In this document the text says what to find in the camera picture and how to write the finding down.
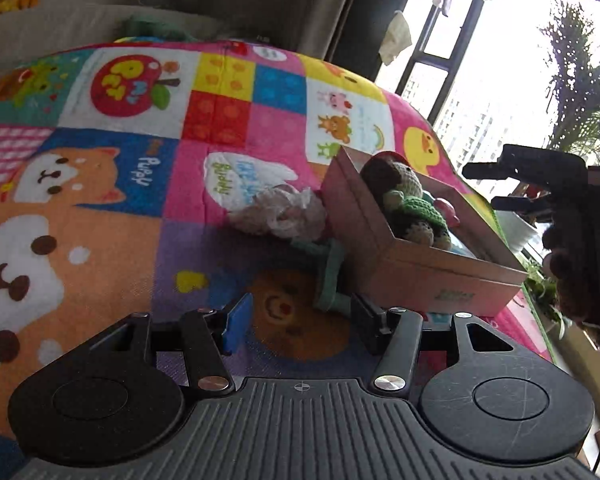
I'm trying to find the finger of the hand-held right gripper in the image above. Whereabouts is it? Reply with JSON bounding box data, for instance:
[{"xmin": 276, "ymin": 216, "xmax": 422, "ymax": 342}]
[
  {"xmin": 491, "ymin": 195, "xmax": 556, "ymax": 213},
  {"xmin": 462, "ymin": 144, "xmax": 588, "ymax": 183}
]

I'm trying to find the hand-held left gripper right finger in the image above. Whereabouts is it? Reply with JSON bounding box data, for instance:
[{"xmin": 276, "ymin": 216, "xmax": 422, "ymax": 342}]
[{"xmin": 351, "ymin": 294, "xmax": 518, "ymax": 401}]

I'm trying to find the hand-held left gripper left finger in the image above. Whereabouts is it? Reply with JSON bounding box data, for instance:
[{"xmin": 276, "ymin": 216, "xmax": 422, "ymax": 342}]
[{"xmin": 82, "ymin": 292, "xmax": 255, "ymax": 395}]

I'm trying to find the teal green toy piece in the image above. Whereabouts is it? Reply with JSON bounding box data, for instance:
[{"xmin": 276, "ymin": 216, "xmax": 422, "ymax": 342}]
[{"xmin": 292, "ymin": 237, "xmax": 353, "ymax": 313}]

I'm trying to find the pink cardboard box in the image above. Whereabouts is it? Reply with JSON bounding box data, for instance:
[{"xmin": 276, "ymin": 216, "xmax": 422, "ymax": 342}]
[{"xmin": 320, "ymin": 145, "xmax": 529, "ymax": 317}]

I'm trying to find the pink peach toy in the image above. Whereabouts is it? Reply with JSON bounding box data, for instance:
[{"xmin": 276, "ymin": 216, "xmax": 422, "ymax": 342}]
[{"xmin": 432, "ymin": 199, "xmax": 462, "ymax": 226}]

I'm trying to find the crochet doll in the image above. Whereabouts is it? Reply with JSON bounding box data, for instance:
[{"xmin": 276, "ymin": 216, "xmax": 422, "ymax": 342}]
[{"xmin": 360, "ymin": 150, "xmax": 453, "ymax": 250}]

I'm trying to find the person's right forearm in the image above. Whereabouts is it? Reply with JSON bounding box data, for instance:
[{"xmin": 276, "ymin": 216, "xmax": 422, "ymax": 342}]
[{"xmin": 542, "ymin": 227, "xmax": 600, "ymax": 361}]

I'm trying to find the small green plant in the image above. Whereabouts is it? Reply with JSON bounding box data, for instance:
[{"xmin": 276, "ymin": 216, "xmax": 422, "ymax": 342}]
[{"xmin": 525, "ymin": 260, "xmax": 571, "ymax": 341}]

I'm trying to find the tall green plant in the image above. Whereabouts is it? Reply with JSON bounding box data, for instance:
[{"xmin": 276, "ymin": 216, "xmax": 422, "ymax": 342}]
[{"xmin": 540, "ymin": 0, "xmax": 600, "ymax": 161}]

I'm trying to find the colourful printed play mat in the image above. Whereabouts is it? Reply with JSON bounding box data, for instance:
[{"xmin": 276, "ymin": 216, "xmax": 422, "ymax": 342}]
[{"xmin": 0, "ymin": 40, "xmax": 556, "ymax": 461}]

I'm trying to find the hanging pale yellow towel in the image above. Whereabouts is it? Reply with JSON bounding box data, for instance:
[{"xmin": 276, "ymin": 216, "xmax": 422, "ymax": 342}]
[{"xmin": 378, "ymin": 10, "xmax": 413, "ymax": 66}]

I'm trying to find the dark curtain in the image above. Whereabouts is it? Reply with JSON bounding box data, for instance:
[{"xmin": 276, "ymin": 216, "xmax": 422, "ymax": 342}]
[{"xmin": 325, "ymin": 0, "xmax": 423, "ymax": 93}]

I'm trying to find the teal cloth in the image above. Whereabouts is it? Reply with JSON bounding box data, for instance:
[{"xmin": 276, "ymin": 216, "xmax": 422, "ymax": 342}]
[{"xmin": 122, "ymin": 19, "xmax": 201, "ymax": 43}]

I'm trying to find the beige sofa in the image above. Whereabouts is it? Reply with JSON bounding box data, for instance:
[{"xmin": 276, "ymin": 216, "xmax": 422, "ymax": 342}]
[{"xmin": 0, "ymin": 0, "xmax": 331, "ymax": 78}]

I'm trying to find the black window frame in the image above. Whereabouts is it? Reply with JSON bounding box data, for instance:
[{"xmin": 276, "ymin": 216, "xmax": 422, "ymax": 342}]
[{"xmin": 395, "ymin": 0, "xmax": 486, "ymax": 126}]

